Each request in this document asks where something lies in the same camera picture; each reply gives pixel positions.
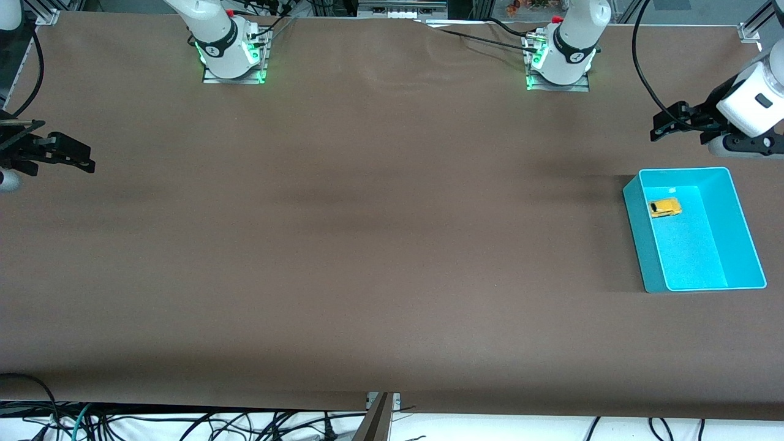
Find orange background clutter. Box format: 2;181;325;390
505;0;552;16

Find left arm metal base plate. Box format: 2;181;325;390
526;31;590;92

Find short black table cable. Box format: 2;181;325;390
487;17;530;39

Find black looped floor cable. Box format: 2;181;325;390
0;372;62;441

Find teal floor cable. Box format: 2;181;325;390
70;403;92;441

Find metal table clamp bracket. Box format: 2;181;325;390
352;392;402;441

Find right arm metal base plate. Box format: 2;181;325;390
202;28;270;85

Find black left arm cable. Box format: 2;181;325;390
632;0;674;123

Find aluminium frame corner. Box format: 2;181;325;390
738;0;784;43
31;0;62;25

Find long black table cable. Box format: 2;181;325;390
423;21;541;56

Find teal plastic bin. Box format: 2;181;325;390
622;167;767;293

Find yellow beetle toy car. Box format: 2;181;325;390
648;197;682;219

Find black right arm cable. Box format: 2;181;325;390
0;28;45;118

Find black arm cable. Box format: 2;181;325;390
632;0;674;123
0;28;45;118

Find brown table cover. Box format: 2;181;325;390
0;11;784;421

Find grey electronics box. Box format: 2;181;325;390
358;0;448;19

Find black base connector cable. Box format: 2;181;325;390
254;0;298;43

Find tangled black floor cables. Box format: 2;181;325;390
0;401;368;441

